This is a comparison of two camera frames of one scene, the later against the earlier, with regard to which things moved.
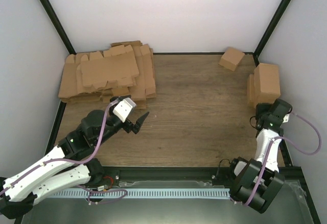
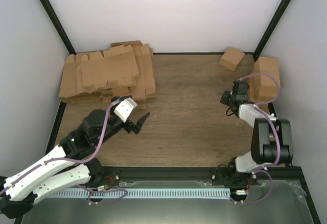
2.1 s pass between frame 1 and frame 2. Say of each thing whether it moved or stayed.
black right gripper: moved
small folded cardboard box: stayed
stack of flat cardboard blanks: stayed
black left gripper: stayed
